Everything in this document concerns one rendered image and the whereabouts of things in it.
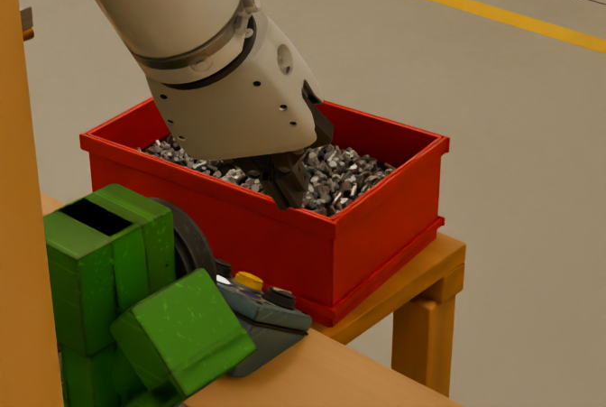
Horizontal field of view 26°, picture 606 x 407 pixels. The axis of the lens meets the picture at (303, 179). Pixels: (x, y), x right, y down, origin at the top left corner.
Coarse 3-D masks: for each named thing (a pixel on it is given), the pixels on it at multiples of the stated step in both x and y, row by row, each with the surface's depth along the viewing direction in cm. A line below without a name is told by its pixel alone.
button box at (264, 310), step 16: (224, 288) 103; (240, 288) 106; (240, 304) 102; (256, 304) 101; (272, 304) 104; (240, 320) 101; (256, 320) 101; (272, 320) 103; (288, 320) 104; (304, 320) 106; (256, 336) 102; (272, 336) 103; (288, 336) 105; (304, 336) 107; (256, 352) 102; (272, 352) 104; (240, 368) 101; (256, 368) 103
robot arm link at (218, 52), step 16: (256, 0) 82; (240, 16) 81; (224, 32) 80; (240, 32) 81; (208, 48) 80; (224, 48) 81; (240, 48) 82; (144, 64) 82; (160, 64) 81; (176, 64) 81; (192, 64) 81; (208, 64) 81; (224, 64) 82; (160, 80) 83; (176, 80) 82; (192, 80) 82
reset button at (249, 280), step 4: (240, 272) 108; (244, 272) 108; (236, 276) 108; (240, 276) 107; (244, 276) 107; (248, 276) 107; (252, 276) 108; (256, 276) 108; (236, 280) 108; (240, 280) 107; (244, 280) 107; (248, 280) 107; (252, 280) 107; (256, 280) 107; (260, 280) 108; (244, 284) 107; (248, 284) 107; (252, 284) 107; (256, 284) 107; (260, 284) 108; (252, 288) 107; (256, 288) 107; (260, 288) 108
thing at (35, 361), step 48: (0, 0) 12; (0, 48) 12; (0, 96) 12; (0, 144) 12; (0, 192) 12; (0, 240) 13; (0, 288) 13; (48, 288) 14; (0, 336) 13; (48, 336) 14; (0, 384) 13; (48, 384) 14
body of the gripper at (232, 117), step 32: (256, 32) 84; (256, 64) 83; (288, 64) 87; (160, 96) 87; (192, 96) 86; (224, 96) 85; (256, 96) 85; (288, 96) 86; (320, 96) 90; (192, 128) 89; (224, 128) 88; (256, 128) 88; (288, 128) 88
